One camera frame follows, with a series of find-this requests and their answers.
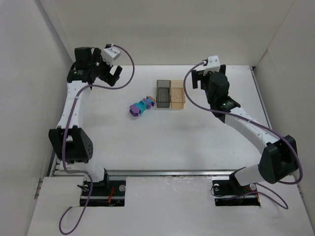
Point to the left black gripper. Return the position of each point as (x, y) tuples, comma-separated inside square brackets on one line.
[(106, 73)]

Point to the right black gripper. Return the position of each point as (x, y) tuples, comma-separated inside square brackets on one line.
[(200, 78)]

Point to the teal lego brick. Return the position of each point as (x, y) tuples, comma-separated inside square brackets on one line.
[(141, 107)]

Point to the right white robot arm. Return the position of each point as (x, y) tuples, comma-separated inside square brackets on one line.
[(278, 153)]

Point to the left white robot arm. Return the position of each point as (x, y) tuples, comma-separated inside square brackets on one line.
[(70, 142)]

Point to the orange transparent container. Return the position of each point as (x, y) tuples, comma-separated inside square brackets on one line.
[(177, 94)]

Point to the grey transparent container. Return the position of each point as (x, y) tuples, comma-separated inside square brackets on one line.
[(163, 93)]

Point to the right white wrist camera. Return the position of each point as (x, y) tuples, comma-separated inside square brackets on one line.
[(212, 64)]

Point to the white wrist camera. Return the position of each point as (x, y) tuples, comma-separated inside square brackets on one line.
[(109, 55), (212, 64)]

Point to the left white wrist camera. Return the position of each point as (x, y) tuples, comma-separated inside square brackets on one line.
[(109, 55)]

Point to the aluminium rail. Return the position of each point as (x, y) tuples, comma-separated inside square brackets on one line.
[(161, 141)]

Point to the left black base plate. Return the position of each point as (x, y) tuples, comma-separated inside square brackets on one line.
[(105, 193)]

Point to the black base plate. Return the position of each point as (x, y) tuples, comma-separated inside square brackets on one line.
[(227, 195), (105, 193)]

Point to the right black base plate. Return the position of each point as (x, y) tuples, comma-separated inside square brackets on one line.
[(227, 195)]

